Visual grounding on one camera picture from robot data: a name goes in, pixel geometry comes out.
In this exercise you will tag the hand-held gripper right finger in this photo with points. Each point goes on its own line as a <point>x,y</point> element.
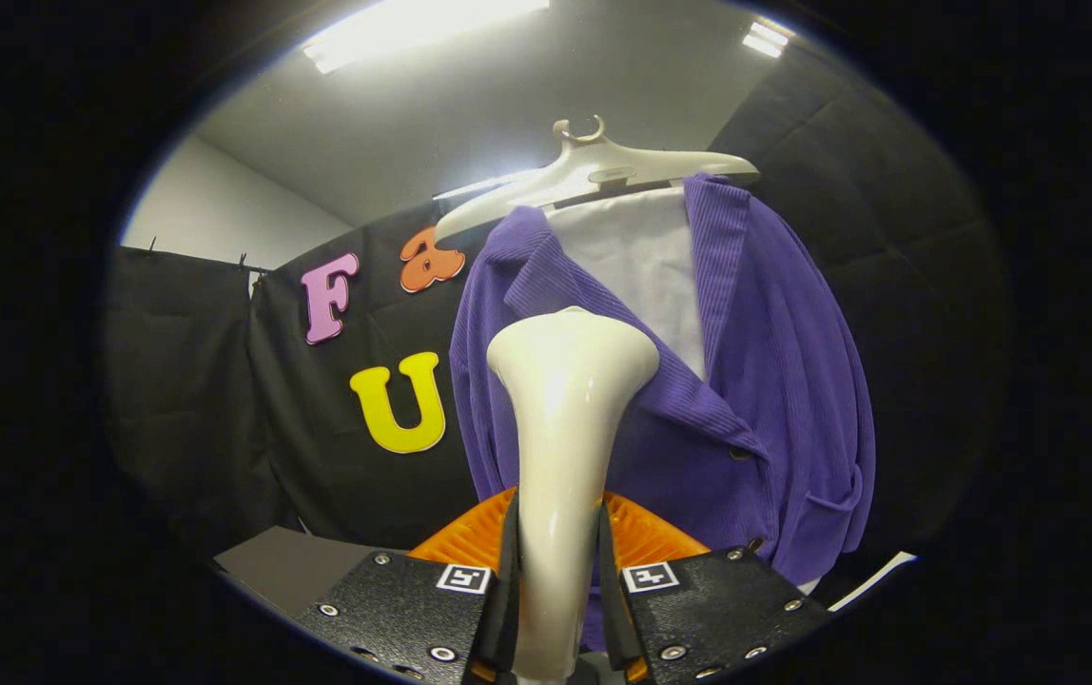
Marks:
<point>611,590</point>

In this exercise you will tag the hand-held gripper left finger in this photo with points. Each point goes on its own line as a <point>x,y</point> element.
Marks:
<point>506,590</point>

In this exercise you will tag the white garment steamer head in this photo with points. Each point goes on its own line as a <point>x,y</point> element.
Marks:
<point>565,428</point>

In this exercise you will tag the white clothes hanger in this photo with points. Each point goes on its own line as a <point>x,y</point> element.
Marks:
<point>594,171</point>

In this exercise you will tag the grey drawer cabinet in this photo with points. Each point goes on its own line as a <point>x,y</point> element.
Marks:
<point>289,566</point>

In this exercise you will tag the white paper sheet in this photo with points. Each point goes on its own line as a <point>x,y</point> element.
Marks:
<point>874,578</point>

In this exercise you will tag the black backdrop cloth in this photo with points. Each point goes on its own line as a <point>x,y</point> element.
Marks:
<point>888,238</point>

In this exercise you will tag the large ceiling light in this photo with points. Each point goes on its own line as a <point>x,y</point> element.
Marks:
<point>413,29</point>

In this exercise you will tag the small ceiling light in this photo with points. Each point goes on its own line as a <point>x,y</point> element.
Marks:
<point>765,38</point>

